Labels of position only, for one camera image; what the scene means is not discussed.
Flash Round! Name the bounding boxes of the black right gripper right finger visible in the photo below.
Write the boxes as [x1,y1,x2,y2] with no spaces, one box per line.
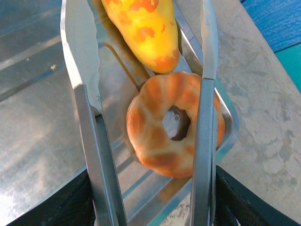
[215,164,301,226]

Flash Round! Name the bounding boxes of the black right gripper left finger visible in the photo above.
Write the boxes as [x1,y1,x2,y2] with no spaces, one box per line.
[7,168,96,226]

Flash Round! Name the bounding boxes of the ring-shaped glazed bread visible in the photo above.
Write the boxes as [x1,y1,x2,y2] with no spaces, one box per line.
[126,71,226,178]

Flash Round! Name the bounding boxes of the metal tongs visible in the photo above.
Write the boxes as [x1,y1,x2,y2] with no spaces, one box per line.
[60,0,219,226]

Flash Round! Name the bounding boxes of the yellow orange-spotted bread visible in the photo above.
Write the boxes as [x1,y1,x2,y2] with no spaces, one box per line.
[101,0,181,74]

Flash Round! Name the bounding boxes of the metal baking tray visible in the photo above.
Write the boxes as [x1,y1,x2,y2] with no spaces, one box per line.
[0,0,240,226]

